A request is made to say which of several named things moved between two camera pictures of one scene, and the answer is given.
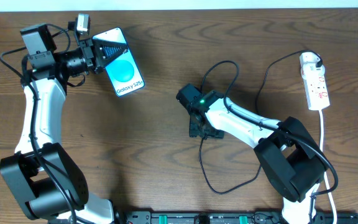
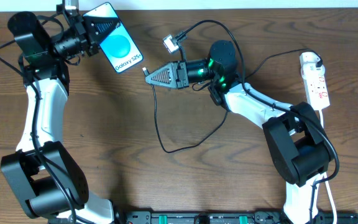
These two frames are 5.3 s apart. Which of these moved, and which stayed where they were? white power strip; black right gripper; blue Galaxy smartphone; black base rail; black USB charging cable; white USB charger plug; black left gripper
Moved: blue Galaxy smartphone; black left gripper; black right gripper; black USB charging cable
Stayed: white power strip; black base rail; white USB charger plug
